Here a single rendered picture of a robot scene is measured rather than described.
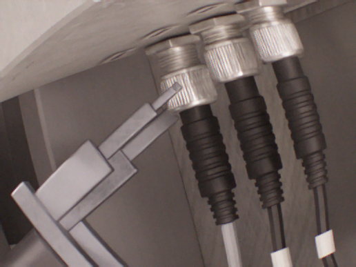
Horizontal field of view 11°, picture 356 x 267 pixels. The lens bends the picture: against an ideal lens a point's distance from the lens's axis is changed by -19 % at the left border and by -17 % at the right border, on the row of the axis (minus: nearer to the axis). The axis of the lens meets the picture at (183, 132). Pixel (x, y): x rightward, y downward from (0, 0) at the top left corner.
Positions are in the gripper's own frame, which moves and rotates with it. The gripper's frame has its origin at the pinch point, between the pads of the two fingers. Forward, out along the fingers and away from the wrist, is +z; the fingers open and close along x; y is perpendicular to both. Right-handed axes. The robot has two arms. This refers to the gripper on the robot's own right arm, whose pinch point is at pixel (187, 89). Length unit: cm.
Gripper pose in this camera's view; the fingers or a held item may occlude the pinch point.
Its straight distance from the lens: 67.2
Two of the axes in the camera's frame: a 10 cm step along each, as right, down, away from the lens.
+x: -1.2, -0.2, -9.9
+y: 6.5, 7.5, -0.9
